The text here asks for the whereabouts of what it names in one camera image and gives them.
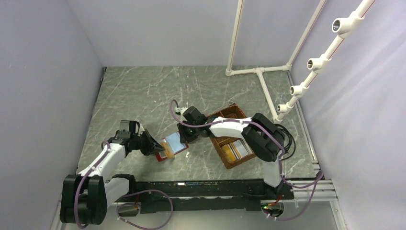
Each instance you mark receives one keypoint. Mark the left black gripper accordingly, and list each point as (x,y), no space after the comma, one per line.
(152,146)

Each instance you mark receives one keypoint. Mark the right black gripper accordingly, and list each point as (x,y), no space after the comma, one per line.
(185,137)

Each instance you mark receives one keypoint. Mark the red leather card holder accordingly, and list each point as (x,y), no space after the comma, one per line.
(174,141)

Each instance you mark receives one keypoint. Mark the orange credit card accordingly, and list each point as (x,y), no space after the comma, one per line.
(167,152)

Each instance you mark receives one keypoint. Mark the white card stack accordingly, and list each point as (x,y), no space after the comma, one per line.
(236,150)

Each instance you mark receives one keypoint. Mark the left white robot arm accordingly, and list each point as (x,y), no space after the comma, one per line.
(87,195)

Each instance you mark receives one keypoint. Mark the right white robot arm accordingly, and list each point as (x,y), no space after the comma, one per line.
(259,133)

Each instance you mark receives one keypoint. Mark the brown woven basket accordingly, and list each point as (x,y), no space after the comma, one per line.
(233,112)

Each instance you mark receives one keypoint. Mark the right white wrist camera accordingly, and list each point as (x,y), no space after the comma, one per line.
(180,110)

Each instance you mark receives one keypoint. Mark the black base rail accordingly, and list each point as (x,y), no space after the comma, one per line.
(246,194)

